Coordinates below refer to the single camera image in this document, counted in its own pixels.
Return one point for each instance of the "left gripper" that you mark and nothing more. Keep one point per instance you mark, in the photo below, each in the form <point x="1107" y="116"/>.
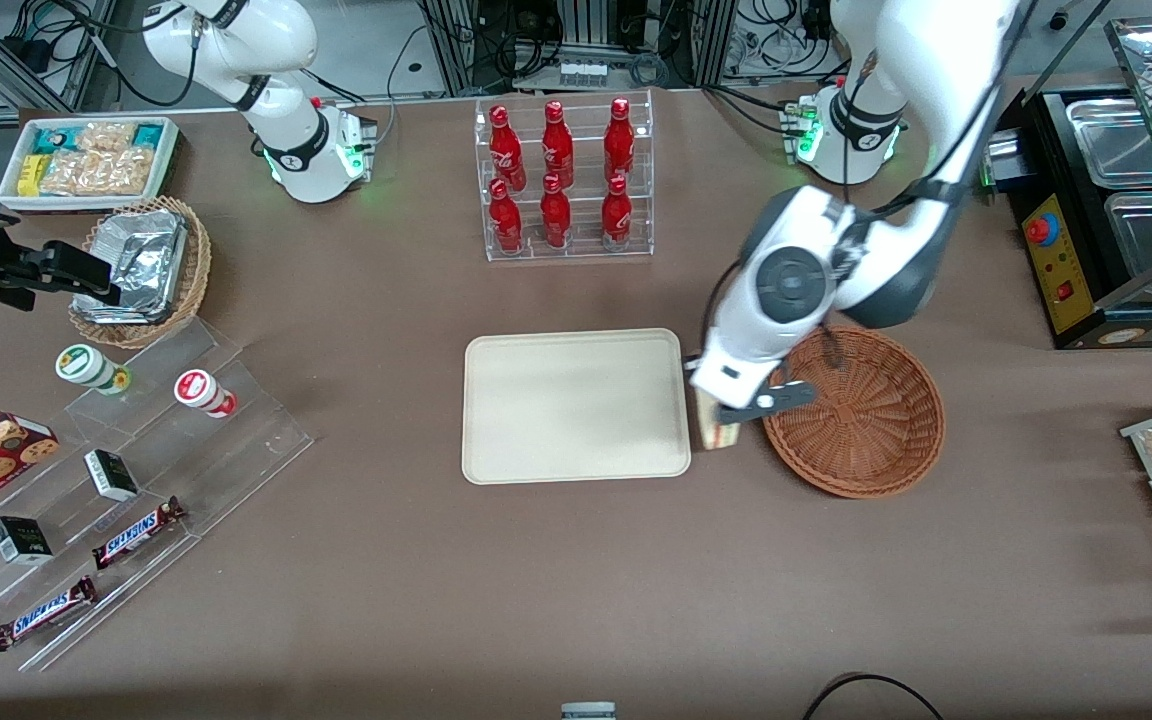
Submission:
<point x="692" y="357"/>

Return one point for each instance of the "triangle sandwich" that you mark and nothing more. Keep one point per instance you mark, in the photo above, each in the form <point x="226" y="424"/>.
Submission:
<point x="719" y="430"/>

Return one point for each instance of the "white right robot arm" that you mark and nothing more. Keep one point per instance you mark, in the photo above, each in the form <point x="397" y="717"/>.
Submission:
<point x="276" y="40"/>

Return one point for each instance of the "cream rectangular plastic tray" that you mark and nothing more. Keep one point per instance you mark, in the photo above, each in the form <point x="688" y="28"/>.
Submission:
<point x="576" y="405"/>

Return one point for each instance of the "tan wicker basket with foil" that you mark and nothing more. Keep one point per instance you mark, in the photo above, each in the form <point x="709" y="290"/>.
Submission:
<point x="198" y="270"/>

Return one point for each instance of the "brown round wicker basket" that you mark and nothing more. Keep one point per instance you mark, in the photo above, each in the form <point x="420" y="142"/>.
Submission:
<point x="866" y="440"/>

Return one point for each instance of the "silver foil container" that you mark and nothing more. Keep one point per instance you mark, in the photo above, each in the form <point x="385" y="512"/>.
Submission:
<point x="141" y="265"/>

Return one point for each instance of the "green lid yogurt cup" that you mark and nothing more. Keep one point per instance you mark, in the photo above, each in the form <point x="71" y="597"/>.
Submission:
<point x="86" y="367"/>

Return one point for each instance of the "yellow snack packet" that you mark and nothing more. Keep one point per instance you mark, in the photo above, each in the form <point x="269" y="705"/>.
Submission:
<point x="32" y="175"/>

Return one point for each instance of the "clear rice cracker bag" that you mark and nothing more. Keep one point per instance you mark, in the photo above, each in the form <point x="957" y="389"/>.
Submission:
<point x="108" y="136"/>
<point x="96" y="172"/>

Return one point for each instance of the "teal snack packet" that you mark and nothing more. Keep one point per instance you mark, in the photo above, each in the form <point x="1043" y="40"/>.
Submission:
<point x="148" y="135"/>
<point x="53" y="140"/>

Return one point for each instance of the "clear acrylic bottle rack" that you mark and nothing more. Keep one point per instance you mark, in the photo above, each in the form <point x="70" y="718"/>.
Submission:
<point x="581" y="250"/>

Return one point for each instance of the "red cola bottle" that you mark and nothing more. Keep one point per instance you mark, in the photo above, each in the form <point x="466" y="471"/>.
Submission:
<point x="506" y="150"/>
<point x="555" y="215"/>
<point x="505" y="220"/>
<point x="616" y="215"/>
<point x="619" y="140"/>
<point x="557" y="145"/>

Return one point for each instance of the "white rectangular snack bin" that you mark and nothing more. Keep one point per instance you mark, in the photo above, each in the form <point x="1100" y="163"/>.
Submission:
<point x="168" y="150"/>

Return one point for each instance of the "red lid yogurt cup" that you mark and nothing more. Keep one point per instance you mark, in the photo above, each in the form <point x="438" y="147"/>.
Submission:
<point x="201" y="390"/>

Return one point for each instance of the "small black carton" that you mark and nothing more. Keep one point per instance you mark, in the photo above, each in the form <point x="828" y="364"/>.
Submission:
<point x="21" y="540"/>
<point x="111" y="475"/>

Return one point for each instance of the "clear acrylic step display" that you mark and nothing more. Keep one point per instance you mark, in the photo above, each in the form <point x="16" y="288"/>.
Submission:
<point x="246" y="440"/>

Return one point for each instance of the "brown Snickers bar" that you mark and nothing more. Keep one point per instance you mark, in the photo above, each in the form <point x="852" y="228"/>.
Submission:
<point x="136" y="533"/>
<point x="44" y="613"/>

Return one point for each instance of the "white power strip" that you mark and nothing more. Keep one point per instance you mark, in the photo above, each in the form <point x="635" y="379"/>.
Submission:
<point x="582" y="72"/>

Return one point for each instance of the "small grey device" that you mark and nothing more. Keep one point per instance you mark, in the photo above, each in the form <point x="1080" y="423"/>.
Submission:
<point x="588" y="711"/>

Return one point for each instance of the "grey box with green light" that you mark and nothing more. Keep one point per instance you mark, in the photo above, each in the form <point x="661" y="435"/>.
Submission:
<point x="1001" y="165"/>

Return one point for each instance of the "black hot food warmer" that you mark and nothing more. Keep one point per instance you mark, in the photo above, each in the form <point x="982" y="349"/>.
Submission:
<point x="1061" y="280"/>

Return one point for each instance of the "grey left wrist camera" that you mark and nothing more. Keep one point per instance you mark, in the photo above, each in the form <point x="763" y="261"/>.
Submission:
<point x="771" y="400"/>

